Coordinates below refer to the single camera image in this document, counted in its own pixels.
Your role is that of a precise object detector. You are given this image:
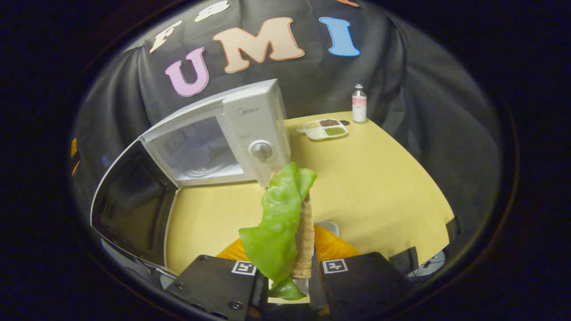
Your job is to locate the black backdrop cloth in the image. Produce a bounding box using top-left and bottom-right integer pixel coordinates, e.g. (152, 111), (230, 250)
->
(71, 0), (505, 250)

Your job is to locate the small bottle with pink label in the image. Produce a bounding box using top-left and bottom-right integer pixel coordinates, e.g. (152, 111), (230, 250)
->
(352, 84), (368, 123)

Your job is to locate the toast sandwich with lettuce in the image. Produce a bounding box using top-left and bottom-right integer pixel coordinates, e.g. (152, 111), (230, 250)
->
(239, 161), (318, 300)

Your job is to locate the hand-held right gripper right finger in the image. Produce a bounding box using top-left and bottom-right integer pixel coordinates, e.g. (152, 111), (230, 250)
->
(308, 223), (413, 321)

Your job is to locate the white sandwich holder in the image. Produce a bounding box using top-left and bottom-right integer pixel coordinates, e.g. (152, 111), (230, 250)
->
(318, 221), (340, 238)

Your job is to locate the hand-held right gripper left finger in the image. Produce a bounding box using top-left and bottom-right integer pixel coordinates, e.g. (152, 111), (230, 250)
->
(165, 239), (268, 321)

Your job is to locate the divided seasoning dish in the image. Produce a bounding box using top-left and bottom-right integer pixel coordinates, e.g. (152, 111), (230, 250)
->
(297, 118), (349, 141)

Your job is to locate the white microwave oven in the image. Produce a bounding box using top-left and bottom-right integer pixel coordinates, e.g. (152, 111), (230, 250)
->
(91, 79), (293, 275)

